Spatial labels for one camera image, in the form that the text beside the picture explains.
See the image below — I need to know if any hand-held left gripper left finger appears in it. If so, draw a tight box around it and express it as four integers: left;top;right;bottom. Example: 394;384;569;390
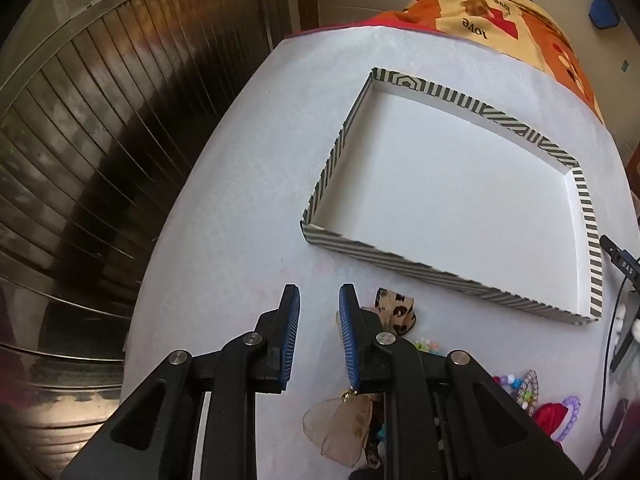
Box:
60;284;302;480

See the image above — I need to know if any leopard print hair bow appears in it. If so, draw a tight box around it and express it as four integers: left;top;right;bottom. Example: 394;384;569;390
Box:
372;287;418;337

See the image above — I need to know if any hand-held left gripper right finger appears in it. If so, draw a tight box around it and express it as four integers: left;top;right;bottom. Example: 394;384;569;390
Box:
338;283;583;480

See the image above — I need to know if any purple bead bracelet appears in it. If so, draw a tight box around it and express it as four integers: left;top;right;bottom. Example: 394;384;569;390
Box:
552;394;582;443

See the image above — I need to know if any black cable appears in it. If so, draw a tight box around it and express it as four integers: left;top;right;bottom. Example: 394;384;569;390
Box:
599;275;628;441

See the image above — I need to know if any red satin hair bow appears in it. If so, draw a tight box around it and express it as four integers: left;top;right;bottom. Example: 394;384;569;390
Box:
531;401;571;443

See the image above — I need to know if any blue wall-hung object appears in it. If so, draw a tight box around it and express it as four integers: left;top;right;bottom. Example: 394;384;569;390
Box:
589;0;621;30

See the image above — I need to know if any orange red printed blanket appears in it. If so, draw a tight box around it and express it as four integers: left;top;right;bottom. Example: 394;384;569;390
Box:
350;0;606;126

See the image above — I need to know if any wooden slatted door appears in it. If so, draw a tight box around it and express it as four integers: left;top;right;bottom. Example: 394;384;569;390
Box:
0;0;301;480

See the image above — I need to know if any striped shallow cardboard tray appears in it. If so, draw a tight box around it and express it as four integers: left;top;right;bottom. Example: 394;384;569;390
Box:
300;66;605;328

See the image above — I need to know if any sheer beige ribbon bow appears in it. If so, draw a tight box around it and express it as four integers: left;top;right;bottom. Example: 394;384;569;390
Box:
301;391;386;468

